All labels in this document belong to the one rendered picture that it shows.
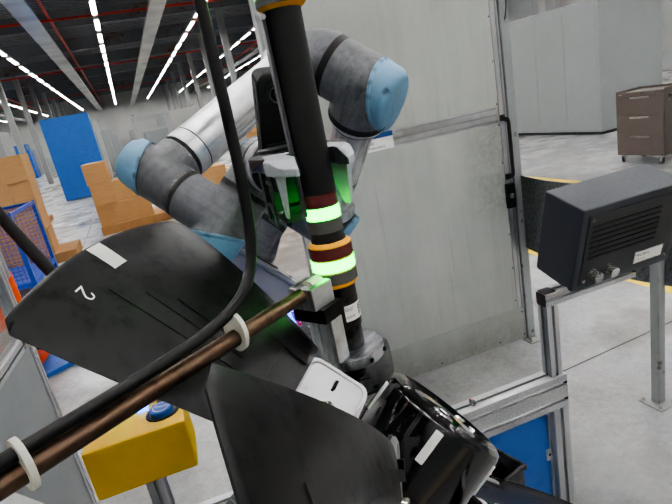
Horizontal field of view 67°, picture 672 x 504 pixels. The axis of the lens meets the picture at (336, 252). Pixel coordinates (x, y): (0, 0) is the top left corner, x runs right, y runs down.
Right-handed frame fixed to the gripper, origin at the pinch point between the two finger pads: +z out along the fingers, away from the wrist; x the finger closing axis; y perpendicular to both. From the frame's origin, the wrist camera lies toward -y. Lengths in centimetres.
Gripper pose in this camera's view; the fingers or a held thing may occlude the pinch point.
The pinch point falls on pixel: (318, 157)
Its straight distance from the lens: 45.8
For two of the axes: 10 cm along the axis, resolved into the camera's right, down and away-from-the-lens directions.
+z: 3.1, 2.1, -9.3
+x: -9.3, 2.6, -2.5
